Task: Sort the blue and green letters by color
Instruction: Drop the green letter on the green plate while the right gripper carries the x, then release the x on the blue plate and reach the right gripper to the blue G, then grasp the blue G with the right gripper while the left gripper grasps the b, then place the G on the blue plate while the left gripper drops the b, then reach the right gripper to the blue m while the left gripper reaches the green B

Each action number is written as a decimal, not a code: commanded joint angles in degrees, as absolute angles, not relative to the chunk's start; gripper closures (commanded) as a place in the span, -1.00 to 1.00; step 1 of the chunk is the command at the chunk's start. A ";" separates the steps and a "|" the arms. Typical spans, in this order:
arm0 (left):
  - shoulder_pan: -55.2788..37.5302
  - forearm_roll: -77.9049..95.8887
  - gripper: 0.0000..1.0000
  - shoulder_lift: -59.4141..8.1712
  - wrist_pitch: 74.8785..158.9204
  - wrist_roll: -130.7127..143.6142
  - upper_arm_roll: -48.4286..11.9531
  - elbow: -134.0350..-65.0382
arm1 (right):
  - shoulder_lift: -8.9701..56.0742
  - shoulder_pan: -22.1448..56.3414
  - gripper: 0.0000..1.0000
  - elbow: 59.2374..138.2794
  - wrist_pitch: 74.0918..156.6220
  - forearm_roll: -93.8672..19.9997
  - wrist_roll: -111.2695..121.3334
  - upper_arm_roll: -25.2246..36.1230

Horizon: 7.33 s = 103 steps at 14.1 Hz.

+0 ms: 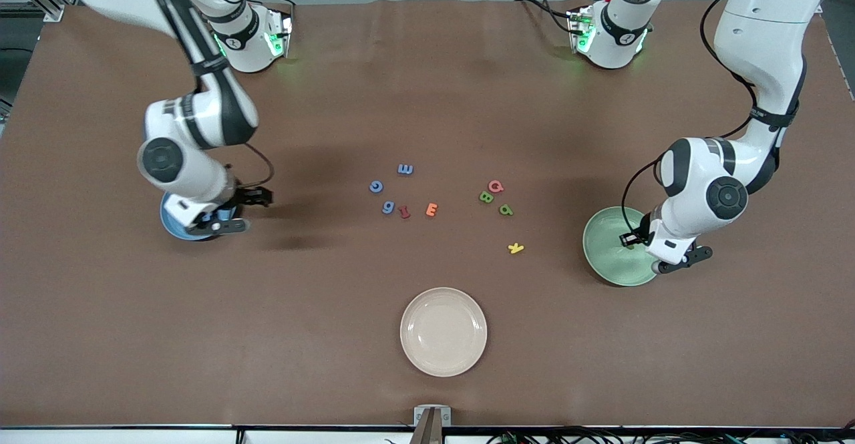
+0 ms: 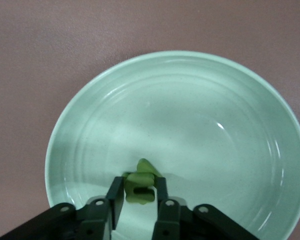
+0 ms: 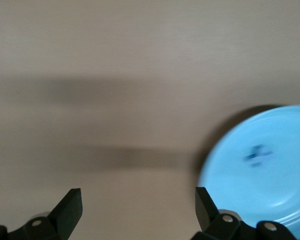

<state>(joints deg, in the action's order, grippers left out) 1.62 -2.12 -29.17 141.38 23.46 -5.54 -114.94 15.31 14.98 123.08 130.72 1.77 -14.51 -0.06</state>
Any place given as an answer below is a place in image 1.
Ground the green plate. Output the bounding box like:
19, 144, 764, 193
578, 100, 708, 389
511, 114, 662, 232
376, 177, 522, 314
582, 206, 659, 288

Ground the blue plate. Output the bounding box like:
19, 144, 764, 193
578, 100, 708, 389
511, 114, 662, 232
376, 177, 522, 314
160, 190, 241, 242

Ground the brown table mat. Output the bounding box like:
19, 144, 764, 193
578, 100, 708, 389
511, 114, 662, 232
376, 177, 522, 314
0, 0, 855, 429

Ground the beige plate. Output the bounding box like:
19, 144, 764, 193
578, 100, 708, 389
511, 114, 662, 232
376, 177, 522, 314
399, 287, 488, 378

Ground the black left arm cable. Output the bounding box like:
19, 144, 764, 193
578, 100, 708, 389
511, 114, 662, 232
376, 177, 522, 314
621, 0, 759, 244

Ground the white table edge rail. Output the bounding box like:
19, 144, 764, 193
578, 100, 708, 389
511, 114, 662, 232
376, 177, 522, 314
0, 426, 855, 444

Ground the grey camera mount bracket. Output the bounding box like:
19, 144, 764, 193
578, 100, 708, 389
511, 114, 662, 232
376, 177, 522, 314
409, 405, 452, 444

